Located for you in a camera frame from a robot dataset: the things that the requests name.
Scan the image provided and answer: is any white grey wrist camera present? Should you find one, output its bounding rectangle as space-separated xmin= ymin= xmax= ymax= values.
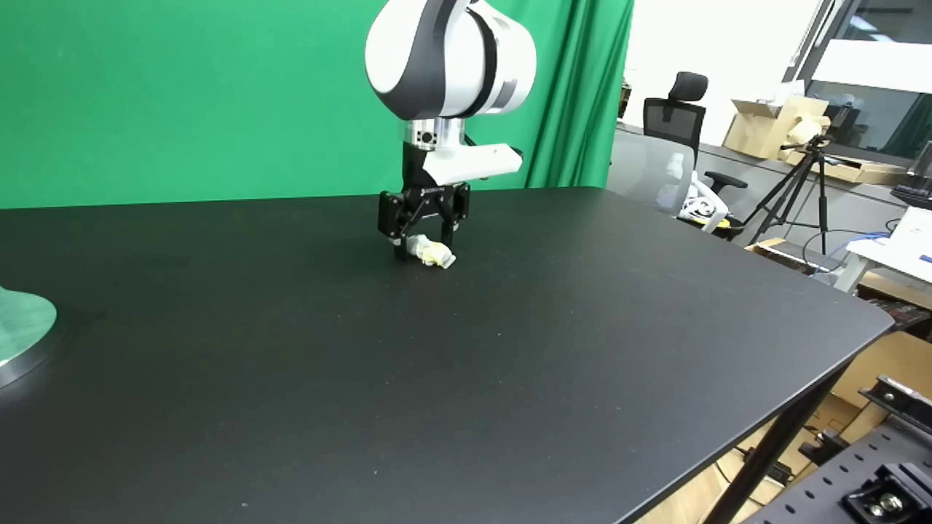
xmin=422 ymin=141 xmax=526 ymax=190

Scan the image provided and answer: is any open cardboard box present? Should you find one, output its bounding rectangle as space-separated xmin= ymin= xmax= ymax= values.
xmin=718 ymin=94 xmax=835 ymax=164

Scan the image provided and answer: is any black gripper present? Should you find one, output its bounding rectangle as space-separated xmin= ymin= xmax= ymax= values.
xmin=374 ymin=142 xmax=475 ymax=250

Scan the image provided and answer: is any black perforated optical breadboard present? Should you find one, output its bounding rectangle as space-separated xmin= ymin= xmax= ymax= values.
xmin=741 ymin=423 xmax=932 ymax=524

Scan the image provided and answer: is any white patterned bag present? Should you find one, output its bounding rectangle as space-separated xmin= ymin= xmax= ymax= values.
xmin=676 ymin=177 xmax=733 ymax=234

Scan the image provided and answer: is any white toy rabbit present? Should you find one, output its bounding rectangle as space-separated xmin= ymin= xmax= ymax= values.
xmin=405 ymin=234 xmax=459 ymax=270

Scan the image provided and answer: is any green plate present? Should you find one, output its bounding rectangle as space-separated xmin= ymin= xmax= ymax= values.
xmin=0 ymin=288 xmax=61 ymax=371

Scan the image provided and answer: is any black metal rail bracket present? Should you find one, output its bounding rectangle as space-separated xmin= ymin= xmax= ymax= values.
xmin=855 ymin=376 xmax=932 ymax=430

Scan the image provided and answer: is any white side table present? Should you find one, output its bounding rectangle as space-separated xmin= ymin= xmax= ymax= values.
xmin=843 ymin=205 xmax=932 ymax=285

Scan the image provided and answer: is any black clamp with silver bolt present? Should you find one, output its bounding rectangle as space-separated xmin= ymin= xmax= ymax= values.
xmin=837 ymin=461 xmax=925 ymax=524

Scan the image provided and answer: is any black table leg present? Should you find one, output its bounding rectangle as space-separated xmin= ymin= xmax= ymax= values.
xmin=701 ymin=374 xmax=837 ymax=524

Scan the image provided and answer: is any black camera tripod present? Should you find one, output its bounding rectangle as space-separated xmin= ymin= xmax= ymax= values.
xmin=740 ymin=128 xmax=837 ymax=261

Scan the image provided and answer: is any black office chair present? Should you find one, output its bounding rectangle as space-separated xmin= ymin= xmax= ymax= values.
xmin=641 ymin=71 xmax=752 ymax=199

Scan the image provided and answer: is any green fabric backdrop curtain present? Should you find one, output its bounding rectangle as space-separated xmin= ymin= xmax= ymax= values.
xmin=0 ymin=0 xmax=638 ymax=213

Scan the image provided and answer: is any grey chair back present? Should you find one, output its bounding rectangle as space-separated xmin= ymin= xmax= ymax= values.
xmin=604 ymin=126 xmax=698 ymax=216

